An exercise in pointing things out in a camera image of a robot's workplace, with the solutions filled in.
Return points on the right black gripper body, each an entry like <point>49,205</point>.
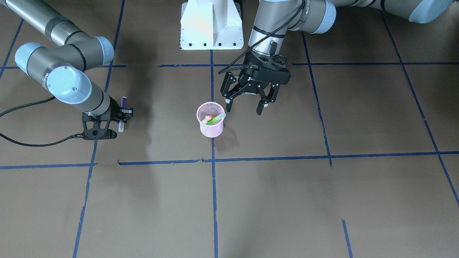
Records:
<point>115,109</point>

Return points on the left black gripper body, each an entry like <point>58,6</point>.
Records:
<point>247,87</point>

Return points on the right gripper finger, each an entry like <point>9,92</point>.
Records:
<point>123,118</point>
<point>127,111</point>

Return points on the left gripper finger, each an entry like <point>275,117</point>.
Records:
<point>266,99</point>
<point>234,86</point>

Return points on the purple marker pen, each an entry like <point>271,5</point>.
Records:
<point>123,105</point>

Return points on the green marker pen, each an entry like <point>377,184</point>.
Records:
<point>216,119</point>

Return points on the orange marker pen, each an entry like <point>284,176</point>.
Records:
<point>209,118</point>

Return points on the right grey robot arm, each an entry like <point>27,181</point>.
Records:
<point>61,70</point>

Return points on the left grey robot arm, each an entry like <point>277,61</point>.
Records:
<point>275,17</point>

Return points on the pink mesh pen holder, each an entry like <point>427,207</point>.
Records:
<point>210,108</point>

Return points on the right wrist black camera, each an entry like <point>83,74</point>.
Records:
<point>97,127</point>

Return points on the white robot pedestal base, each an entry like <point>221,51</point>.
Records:
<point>211,24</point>

